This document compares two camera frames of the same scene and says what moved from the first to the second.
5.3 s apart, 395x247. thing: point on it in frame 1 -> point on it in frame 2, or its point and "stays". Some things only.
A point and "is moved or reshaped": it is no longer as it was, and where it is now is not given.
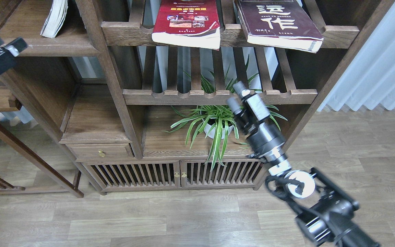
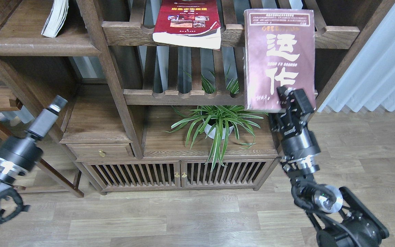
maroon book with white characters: (283, 24) is moved or reshaped
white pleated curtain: (384, 71) stays
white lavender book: (57, 14) stays
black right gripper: (265, 140) -> (300, 146)
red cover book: (191, 23) stays
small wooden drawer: (101, 151) stays
